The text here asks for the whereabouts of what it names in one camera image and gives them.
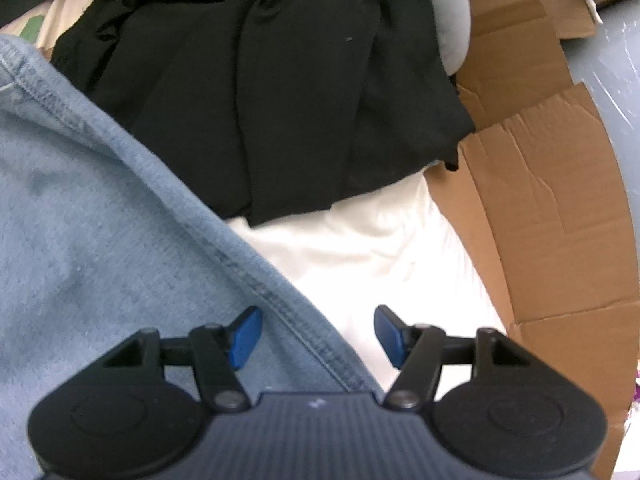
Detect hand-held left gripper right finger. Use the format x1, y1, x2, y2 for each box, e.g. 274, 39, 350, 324
375, 305, 538, 412

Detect flattened cardboard box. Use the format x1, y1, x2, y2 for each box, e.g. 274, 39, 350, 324
425, 0, 640, 480

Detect blue denim drawstring pants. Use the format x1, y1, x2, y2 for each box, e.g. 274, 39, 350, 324
0, 35, 396, 480

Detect grey refrigerator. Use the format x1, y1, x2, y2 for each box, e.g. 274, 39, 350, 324
560, 0, 640, 241

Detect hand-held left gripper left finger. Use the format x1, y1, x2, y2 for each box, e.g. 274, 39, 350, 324
95, 306, 263, 413

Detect cream bear printed blanket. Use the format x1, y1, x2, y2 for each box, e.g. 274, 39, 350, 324
0, 0, 508, 396

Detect black clothing pile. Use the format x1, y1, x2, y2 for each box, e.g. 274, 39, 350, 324
50, 0, 476, 228

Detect grey neck pillow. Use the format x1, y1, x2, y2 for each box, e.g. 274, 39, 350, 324
355, 0, 473, 78

